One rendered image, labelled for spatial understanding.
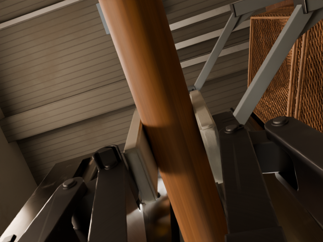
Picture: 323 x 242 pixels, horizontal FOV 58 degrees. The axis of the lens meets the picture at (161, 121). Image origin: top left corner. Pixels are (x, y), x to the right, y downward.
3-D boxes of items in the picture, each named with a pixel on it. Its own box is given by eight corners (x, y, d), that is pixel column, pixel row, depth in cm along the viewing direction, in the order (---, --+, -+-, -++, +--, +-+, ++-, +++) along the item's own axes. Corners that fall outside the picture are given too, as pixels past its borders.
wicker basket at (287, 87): (355, 127, 113) (285, 147, 116) (293, 92, 166) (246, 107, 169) (342, -2, 98) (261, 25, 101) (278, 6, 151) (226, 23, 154)
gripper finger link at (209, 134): (199, 128, 13) (216, 124, 13) (187, 91, 19) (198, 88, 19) (216, 185, 14) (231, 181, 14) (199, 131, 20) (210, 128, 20)
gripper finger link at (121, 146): (136, 215, 12) (71, 234, 13) (142, 161, 17) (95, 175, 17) (124, 186, 12) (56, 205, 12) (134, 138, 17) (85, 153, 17)
